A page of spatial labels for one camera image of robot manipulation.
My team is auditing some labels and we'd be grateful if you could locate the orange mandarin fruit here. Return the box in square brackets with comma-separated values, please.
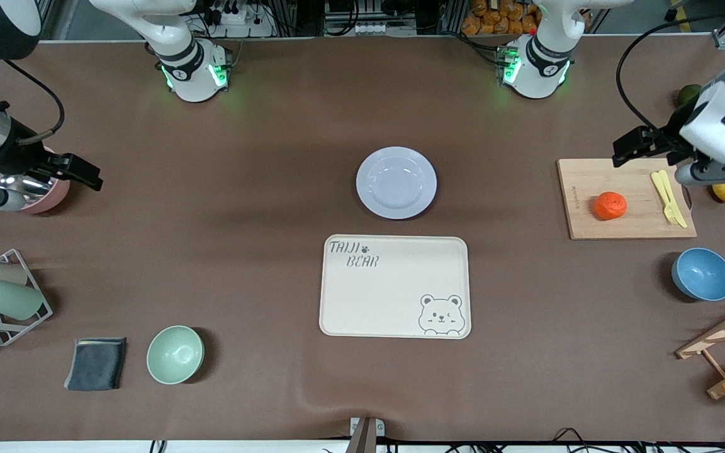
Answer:
[594, 191, 628, 221]

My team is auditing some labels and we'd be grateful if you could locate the white round plate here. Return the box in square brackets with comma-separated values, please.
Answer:
[356, 147, 437, 220]

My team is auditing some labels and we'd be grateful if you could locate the shiny metal scoop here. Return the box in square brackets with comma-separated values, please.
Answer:
[0, 171, 55, 197]

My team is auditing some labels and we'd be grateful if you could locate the wooden cutting board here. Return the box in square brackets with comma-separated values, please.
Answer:
[557, 158, 697, 240]

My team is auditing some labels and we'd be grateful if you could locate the pink bowl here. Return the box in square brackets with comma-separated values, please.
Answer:
[20, 148, 71, 215]

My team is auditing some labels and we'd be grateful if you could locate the yellow plastic knife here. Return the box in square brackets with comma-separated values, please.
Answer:
[658, 169, 688, 228]

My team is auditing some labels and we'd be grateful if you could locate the yellow plastic fork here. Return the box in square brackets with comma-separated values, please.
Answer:
[651, 171, 680, 226]

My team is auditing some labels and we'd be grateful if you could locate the mint green cup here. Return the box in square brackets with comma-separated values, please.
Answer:
[0, 279, 44, 321]

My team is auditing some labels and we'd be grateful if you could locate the blue bowl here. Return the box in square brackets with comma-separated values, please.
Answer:
[672, 247, 725, 302]

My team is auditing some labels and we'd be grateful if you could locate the dark grey folded cloth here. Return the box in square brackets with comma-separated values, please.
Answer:
[64, 338, 127, 391]

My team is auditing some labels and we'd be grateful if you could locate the bag of orange buns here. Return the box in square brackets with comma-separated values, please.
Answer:
[461, 0, 542, 36]

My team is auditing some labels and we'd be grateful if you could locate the mint green bowl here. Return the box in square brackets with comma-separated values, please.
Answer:
[147, 325, 205, 385]

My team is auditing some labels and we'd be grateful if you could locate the wooden drying rack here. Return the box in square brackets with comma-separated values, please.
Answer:
[676, 296, 725, 400]

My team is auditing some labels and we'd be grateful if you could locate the white power strip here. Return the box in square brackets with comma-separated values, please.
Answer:
[202, 0, 275, 38]

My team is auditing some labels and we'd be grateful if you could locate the cream bear print tray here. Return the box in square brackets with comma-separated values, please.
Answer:
[319, 235, 471, 340]

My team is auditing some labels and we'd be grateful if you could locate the metal table clamp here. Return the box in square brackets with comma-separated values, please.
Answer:
[345, 417, 385, 453]

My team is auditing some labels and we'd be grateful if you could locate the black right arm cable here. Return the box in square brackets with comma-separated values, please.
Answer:
[3, 60, 65, 147]

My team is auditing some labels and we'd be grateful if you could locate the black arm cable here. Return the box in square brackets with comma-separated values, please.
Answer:
[3, 60, 65, 147]
[616, 16, 725, 136]

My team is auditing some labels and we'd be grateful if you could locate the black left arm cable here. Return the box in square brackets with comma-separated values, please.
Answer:
[616, 16, 725, 136]

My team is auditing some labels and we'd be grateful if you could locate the white wire cup rack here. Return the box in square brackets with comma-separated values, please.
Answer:
[0, 249, 53, 347]

